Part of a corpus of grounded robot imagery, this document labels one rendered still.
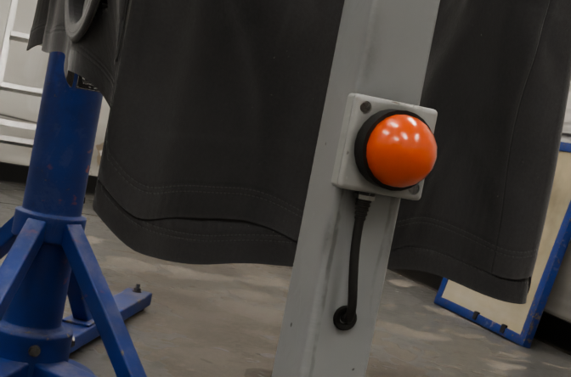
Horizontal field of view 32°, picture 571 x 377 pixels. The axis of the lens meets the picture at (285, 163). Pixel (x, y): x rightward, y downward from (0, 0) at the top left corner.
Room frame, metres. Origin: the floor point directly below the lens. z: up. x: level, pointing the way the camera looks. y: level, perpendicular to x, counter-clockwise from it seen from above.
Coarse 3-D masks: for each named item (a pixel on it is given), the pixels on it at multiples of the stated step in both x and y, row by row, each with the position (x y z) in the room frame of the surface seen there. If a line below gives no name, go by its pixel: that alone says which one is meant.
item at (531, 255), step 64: (128, 0) 0.77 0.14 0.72; (192, 0) 0.79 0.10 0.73; (256, 0) 0.81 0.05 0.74; (320, 0) 0.82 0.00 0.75; (448, 0) 0.87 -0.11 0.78; (512, 0) 0.91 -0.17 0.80; (128, 64) 0.77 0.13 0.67; (192, 64) 0.80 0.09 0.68; (256, 64) 0.82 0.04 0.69; (320, 64) 0.83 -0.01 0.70; (448, 64) 0.89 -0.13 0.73; (512, 64) 0.91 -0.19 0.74; (128, 128) 0.77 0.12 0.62; (192, 128) 0.80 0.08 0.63; (256, 128) 0.82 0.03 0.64; (448, 128) 0.90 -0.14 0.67; (512, 128) 0.91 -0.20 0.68; (128, 192) 0.77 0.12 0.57; (192, 192) 0.81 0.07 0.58; (256, 192) 0.82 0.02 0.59; (448, 192) 0.90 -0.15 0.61; (512, 192) 0.91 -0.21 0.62; (192, 256) 0.81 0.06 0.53; (256, 256) 0.82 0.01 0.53; (448, 256) 0.91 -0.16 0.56; (512, 256) 0.91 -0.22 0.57
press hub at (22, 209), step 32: (64, 96) 2.03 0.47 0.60; (96, 96) 2.07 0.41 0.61; (64, 128) 2.03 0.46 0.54; (96, 128) 2.09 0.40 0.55; (32, 160) 2.06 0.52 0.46; (64, 160) 2.04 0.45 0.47; (32, 192) 2.04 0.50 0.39; (64, 192) 2.04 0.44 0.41; (64, 224) 2.03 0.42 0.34; (64, 256) 2.06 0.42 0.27; (32, 288) 2.03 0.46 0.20; (64, 288) 2.07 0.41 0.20; (32, 320) 2.03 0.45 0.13; (0, 352) 2.01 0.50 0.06; (32, 352) 2.00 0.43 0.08; (64, 352) 2.06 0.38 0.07
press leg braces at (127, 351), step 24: (0, 240) 2.16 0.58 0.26; (24, 240) 1.97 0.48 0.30; (72, 240) 2.02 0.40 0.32; (24, 264) 1.94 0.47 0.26; (72, 264) 2.01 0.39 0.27; (96, 264) 2.01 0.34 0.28; (0, 288) 1.88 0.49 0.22; (72, 288) 2.32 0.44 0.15; (96, 288) 1.97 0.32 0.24; (0, 312) 1.86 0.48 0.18; (72, 312) 2.41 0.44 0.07; (96, 312) 1.95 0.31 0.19; (120, 336) 1.92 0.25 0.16; (120, 360) 1.90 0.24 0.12
